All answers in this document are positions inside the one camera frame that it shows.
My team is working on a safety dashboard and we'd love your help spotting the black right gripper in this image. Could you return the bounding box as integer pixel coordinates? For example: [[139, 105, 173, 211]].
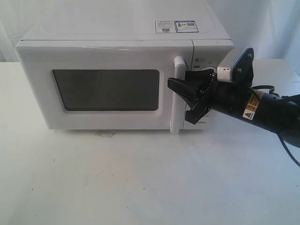
[[167, 71, 237, 123]]

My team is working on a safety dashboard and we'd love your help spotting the white microwave door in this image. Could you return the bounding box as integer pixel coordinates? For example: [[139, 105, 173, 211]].
[[16, 40, 194, 134]]

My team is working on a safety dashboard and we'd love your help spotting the upper white control knob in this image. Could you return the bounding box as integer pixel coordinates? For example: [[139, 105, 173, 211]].
[[201, 66, 217, 74]]

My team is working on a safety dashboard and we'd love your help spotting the right blue label sticker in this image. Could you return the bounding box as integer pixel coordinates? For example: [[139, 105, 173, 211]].
[[175, 20, 199, 33]]

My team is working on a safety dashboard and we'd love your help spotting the left white label sticker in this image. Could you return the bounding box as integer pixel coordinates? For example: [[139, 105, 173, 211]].
[[155, 21, 177, 34]]

